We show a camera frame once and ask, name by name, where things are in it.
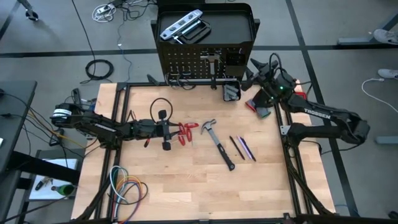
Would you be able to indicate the clear safety glasses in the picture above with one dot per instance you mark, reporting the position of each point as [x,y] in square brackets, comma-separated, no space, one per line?
[186,84]
[172,81]

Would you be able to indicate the grey perforated beam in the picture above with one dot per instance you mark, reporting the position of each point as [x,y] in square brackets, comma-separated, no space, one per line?
[232,91]
[227,92]
[237,92]

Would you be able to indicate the black open bin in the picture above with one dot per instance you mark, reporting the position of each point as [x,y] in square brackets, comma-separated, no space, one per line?
[224,96]

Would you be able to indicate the long grey desk foot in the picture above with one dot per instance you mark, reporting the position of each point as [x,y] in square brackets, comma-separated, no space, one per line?
[351,41]

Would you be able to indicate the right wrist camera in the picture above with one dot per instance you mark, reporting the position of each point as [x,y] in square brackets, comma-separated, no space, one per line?
[247,85]

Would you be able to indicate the black side table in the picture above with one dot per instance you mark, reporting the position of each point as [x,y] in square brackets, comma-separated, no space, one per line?
[15,109]

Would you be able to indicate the silver U-shaped peg hook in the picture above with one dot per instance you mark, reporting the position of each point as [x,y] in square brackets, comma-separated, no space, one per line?
[186,69]
[174,69]

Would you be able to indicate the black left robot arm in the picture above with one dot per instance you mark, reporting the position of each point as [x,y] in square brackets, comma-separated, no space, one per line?
[93,124]

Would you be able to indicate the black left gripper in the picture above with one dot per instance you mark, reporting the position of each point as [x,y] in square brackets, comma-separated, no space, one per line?
[149,128]

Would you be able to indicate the green bottle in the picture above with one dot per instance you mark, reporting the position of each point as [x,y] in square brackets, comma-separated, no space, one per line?
[65,189]

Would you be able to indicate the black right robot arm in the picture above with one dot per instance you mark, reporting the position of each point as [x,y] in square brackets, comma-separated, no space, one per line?
[320,113]

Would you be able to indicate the black C-clamp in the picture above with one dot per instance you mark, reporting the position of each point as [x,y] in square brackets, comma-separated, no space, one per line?
[189,28]

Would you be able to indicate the short grey desk foot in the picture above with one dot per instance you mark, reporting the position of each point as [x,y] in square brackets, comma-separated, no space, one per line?
[387,140]

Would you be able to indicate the green grey curved object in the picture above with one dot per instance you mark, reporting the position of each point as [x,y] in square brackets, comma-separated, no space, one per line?
[263,112]

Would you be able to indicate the black marker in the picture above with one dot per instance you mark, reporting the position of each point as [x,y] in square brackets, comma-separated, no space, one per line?
[39,185]

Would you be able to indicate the grey spirit level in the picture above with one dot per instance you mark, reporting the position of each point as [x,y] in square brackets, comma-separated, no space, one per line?
[180,25]

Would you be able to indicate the person's shoe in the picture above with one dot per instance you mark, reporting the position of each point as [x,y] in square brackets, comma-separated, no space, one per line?
[388,73]
[387,36]

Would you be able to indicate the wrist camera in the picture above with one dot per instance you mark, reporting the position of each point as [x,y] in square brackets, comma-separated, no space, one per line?
[247,85]
[166,145]

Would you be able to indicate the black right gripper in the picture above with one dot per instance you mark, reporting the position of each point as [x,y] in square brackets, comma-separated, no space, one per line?
[281,84]

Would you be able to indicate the black power adapter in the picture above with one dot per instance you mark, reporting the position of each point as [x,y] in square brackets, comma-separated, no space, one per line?
[76,98]

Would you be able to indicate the black aluminium table frame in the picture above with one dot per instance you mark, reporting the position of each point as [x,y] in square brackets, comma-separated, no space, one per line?
[140,83]

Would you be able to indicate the black diagonal desk beam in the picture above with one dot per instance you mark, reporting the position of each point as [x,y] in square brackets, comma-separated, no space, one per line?
[46,168]

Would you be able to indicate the white sheet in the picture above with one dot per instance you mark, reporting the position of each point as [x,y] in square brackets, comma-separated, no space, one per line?
[40,194]

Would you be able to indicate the black pegboard box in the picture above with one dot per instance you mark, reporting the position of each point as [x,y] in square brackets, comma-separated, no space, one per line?
[234,70]

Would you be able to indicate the black chair base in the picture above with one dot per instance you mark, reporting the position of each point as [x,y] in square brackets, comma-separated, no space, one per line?
[31,15]

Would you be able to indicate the red flat tool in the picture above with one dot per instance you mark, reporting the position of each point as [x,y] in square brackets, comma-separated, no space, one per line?
[250,105]

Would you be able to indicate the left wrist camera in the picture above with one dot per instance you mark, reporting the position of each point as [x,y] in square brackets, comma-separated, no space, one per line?
[166,145]

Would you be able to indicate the red-rimmed black tray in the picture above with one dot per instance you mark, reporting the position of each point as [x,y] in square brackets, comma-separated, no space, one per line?
[301,95]

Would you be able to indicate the black angled bracket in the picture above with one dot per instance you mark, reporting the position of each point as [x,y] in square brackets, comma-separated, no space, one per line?
[264,98]

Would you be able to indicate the black pen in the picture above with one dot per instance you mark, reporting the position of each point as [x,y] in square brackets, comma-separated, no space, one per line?
[237,147]
[248,149]

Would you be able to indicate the black pegboard tool cart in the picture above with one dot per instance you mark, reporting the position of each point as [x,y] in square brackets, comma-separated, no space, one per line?
[230,28]

